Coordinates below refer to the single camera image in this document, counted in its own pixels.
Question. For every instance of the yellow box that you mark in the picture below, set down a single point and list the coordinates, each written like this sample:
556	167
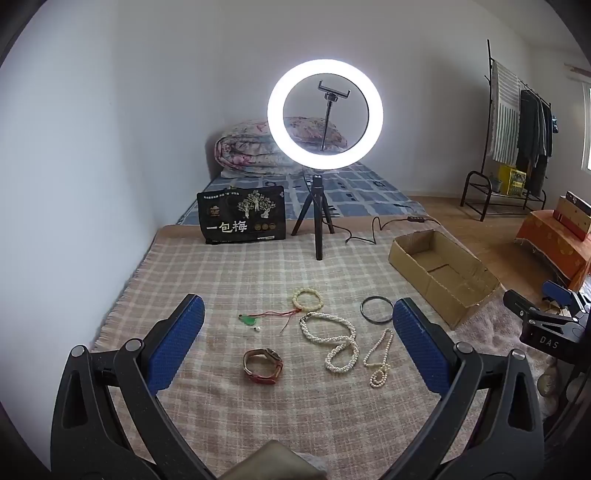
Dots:
512	181

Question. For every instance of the small grey pot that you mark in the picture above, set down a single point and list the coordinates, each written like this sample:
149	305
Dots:
497	182

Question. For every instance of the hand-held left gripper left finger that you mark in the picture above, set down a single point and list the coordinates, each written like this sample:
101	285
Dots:
178	341

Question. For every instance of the olive cloth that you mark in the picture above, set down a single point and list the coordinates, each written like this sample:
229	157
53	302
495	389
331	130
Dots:
272	461

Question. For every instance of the black metal clothes rack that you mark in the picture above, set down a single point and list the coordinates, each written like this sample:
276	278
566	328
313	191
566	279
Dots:
475	180

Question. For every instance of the dark hanging clothes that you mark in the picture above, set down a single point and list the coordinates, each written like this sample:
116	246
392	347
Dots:
533	134

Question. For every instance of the window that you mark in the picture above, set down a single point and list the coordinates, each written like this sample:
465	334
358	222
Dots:
588	129

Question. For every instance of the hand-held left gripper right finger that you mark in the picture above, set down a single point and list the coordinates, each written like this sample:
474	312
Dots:
420	346

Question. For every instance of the blue patterned bed sheet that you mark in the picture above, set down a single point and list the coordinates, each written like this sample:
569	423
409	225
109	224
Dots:
360	189

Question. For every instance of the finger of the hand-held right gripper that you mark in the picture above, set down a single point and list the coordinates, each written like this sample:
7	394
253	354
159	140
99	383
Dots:
524	304
556	290

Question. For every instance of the brown box with dark lid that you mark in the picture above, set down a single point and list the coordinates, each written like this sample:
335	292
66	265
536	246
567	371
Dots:
575	214

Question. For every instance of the pink plaid blanket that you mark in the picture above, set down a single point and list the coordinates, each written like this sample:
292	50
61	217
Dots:
207	286

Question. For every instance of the floral pillow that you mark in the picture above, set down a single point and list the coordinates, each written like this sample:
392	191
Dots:
309	131

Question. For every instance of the cardboard box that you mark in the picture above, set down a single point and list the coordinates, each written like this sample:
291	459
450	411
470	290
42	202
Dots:
457	295

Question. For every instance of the black bangle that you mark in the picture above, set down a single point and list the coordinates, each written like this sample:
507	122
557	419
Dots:
362	314

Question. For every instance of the black printed bag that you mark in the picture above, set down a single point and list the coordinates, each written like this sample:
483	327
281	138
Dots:
240	217

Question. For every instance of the black tripod stand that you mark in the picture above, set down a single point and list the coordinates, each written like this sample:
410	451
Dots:
317	217

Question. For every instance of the person's right hand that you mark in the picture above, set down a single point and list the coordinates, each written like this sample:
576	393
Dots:
554	381

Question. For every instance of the black phone holder on rod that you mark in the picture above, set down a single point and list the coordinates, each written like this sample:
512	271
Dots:
333	92

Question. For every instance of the folded floral quilt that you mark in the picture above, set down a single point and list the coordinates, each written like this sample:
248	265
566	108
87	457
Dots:
244	147

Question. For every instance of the pink fleece blanket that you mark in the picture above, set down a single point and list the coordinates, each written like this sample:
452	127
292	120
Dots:
498	341

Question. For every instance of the striped towel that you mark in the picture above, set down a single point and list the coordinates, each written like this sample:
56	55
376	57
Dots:
505	110

